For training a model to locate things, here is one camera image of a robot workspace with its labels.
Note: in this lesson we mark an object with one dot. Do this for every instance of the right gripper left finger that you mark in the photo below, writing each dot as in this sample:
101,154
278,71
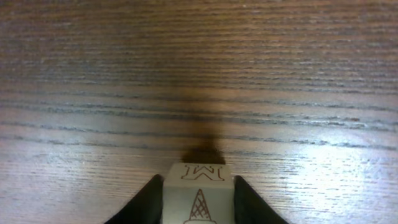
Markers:
145,207

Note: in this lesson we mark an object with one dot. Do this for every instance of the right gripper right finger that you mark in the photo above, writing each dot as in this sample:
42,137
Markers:
250,207

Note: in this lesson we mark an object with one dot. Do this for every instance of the letter M wood block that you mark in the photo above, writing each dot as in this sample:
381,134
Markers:
198,193

